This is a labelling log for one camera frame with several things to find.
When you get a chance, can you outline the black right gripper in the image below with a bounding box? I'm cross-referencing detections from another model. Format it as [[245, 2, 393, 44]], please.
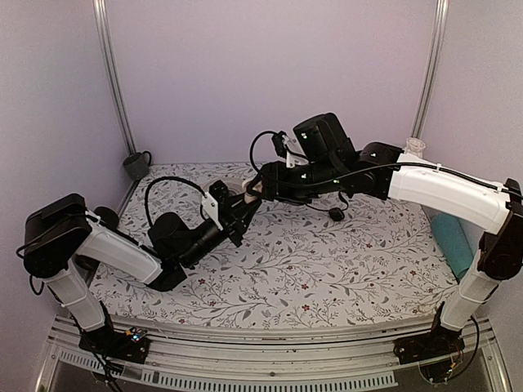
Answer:
[[247, 158, 344, 206]]

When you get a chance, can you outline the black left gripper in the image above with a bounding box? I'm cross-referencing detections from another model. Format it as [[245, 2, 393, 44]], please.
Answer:
[[178, 193, 261, 269]]

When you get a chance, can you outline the white earbuds charging case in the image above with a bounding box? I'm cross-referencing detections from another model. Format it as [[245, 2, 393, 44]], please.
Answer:
[[242, 179, 262, 204]]

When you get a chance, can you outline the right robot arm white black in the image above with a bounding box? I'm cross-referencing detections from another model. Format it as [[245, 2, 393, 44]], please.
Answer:
[[257, 113, 522, 364]]

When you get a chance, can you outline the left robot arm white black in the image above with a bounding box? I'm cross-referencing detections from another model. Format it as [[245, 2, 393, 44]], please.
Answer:
[[16, 194, 262, 364]]

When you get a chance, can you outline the black earbud case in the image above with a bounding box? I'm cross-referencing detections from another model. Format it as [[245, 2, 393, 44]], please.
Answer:
[[329, 207, 345, 222]]

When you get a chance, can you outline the swirl patterned shallow plate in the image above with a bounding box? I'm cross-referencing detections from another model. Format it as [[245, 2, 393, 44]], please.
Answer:
[[223, 178, 245, 196]]

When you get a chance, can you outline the white ribbed vase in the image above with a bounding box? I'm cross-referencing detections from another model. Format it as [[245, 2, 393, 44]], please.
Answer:
[[405, 137, 426, 158]]

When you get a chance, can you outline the floral patterned table mat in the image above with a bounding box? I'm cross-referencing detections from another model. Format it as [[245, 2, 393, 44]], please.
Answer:
[[87, 162, 463, 330]]

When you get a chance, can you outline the grey mug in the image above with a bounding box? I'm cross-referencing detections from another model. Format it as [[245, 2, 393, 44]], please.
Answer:
[[123, 151, 152, 180]]

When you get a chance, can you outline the black cylinder speaker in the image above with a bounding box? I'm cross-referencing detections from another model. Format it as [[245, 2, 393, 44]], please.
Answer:
[[94, 206, 119, 229]]

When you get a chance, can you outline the teal cylinder roll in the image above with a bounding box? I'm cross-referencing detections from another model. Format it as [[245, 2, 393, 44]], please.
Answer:
[[431, 213, 474, 281]]

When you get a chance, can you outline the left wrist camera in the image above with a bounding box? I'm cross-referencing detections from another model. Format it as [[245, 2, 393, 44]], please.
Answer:
[[201, 180, 229, 231]]

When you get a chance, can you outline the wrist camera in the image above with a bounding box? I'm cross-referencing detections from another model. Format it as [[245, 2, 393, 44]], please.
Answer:
[[271, 131, 307, 168], [201, 180, 229, 231]]

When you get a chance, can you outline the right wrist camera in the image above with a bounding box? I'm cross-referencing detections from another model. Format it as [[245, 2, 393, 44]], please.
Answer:
[[271, 131, 307, 168]]

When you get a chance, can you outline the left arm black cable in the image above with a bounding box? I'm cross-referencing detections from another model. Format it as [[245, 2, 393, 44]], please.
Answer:
[[145, 176, 205, 234]]

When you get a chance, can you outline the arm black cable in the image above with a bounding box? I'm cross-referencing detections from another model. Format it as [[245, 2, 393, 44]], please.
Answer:
[[248, 130, 510, 213], [145, 176, 205, 234]]

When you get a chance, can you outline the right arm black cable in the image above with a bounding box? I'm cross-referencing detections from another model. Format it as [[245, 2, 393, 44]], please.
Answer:
[[248, 130, 510, 213]]

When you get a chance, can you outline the right aluminium frame post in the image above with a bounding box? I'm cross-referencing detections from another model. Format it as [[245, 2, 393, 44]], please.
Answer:
[[411, 0, 449, 139]]

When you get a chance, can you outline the aluminium frame post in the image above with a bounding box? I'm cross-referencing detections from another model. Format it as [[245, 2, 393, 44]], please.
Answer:
[[92, 0, 137, 154], [411, 0, 449, 139]]

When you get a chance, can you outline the aluminium front rail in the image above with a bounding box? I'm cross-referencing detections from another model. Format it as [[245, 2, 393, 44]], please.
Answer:
[[36, 317, 515, 391]]

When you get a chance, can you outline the left aluminium frame post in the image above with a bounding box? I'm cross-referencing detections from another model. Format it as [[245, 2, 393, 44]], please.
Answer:
[[92, 0, 137, 154]]

